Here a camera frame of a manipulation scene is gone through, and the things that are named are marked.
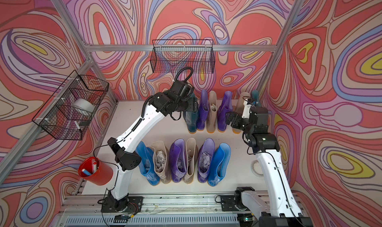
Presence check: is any purple boot front right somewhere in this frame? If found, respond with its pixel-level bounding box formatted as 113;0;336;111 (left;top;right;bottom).
198;138;215;183

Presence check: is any beige boot back left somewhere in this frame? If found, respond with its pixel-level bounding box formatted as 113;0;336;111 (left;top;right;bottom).
207;91;217;133

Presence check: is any black wire basket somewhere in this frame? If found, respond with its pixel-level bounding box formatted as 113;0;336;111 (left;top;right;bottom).
150;38;215;74
32;71;109;141

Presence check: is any tape roll on table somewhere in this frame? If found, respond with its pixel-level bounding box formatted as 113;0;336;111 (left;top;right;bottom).
251;160;264;178

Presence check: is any blue boot front right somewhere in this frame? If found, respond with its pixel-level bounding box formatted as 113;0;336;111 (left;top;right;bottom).
208;143;231;187

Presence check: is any teal boot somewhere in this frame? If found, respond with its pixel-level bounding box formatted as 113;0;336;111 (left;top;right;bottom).
251;90;261;107
183;94;199;134

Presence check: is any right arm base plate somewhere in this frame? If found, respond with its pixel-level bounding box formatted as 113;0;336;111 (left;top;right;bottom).
219;195;239;212

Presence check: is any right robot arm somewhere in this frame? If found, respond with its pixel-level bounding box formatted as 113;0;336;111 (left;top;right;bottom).
226;104;313;227

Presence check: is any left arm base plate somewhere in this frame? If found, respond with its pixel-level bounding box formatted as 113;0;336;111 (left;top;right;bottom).
97;195;143;214

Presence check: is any black wire basket left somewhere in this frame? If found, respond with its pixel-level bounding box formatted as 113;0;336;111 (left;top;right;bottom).
32;71;109;141

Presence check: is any dark purple boot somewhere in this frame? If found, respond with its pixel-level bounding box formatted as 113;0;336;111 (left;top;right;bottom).
197;89;210;130
217;91;232;132

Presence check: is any blue boot front left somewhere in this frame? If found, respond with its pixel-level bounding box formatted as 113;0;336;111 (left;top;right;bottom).
136;142;160;186

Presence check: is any beige boot front left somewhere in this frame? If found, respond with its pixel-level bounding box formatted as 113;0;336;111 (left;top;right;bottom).
150;141;172;184

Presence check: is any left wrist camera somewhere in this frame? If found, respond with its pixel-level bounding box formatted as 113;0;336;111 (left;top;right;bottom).
171;80;194;98

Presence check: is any blue marker in cup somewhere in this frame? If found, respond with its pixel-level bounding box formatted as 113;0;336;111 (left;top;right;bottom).
81;168;92;176

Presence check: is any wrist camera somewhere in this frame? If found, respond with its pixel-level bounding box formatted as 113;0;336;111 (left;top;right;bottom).
171;80;194;98
242;97;254;118

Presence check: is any black wire basket back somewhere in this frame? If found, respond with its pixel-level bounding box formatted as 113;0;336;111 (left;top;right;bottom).
150;38;215;74

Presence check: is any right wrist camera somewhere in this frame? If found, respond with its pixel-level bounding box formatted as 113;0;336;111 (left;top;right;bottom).
242;97;254;118

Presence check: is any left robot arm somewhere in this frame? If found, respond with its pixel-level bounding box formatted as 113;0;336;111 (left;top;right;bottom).
107;80;197;201

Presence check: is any beige boot back right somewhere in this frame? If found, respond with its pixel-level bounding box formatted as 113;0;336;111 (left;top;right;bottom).
234;92;251;117

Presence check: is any blue boot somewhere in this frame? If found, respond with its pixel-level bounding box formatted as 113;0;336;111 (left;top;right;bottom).
136;142;160;186
208;143;231;187

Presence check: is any purple boot front left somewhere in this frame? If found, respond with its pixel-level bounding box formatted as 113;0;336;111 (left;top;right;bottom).
169;139;187;183

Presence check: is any beige boot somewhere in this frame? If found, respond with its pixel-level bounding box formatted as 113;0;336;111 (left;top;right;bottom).
234;92;251;117
150;141;172;184
207;91;217;133
183;138;199;184

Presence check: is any red cup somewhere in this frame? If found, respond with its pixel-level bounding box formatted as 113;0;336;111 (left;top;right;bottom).
78;156;113;186

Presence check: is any beige boot front right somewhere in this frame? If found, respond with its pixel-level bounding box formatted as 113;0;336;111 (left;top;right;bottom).
183;138;199;184

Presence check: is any white marker in cup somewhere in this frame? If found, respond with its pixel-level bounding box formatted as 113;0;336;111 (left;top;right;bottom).
92;160;97;174

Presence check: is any white tape roll in basket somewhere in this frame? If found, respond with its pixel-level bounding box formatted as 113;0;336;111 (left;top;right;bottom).
72;98;95;116

